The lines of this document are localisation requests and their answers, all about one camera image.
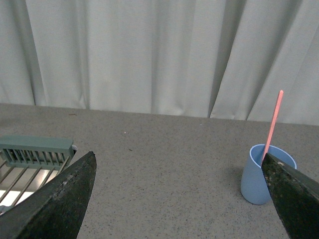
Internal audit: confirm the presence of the green dish drying rack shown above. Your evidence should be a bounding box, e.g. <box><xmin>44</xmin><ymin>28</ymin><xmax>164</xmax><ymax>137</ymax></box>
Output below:
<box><xmin>0</xmin><ymin>135</ymin><xmax>78</xmax><ymax>214</ymax></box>

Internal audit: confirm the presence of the pink chopstick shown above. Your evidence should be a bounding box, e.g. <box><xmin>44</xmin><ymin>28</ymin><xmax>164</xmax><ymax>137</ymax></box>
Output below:
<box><xmin>261</xmin><ymin>90</ymin><xmax>284</xmax><ymax>162</ymax></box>

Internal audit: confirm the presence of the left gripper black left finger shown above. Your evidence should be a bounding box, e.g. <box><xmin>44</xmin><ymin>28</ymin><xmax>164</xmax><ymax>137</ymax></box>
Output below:
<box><xmin>0</xmin><ymin>151</ymin><xmax>97</xmax><ymax>239</ymax></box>

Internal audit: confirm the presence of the blue plastic cup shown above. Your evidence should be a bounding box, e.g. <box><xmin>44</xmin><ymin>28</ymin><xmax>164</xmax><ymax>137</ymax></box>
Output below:
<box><xmin>240</xmin><ymin>143</ymin><xmax>298</xmax><ymax>206</ymax></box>

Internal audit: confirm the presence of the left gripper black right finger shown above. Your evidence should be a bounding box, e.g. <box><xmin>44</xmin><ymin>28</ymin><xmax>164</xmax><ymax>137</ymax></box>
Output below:
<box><xmin>261</xmin><ymin>153</ymin><xmax>319</xmax><ymax>239</ymax></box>

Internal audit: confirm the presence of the white pleated curtain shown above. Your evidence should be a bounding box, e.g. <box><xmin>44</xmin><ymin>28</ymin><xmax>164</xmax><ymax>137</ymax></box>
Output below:
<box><xmin>0</xmin><ymin>0</ymin><xmax>319</xmax><ymax>125</ymax></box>

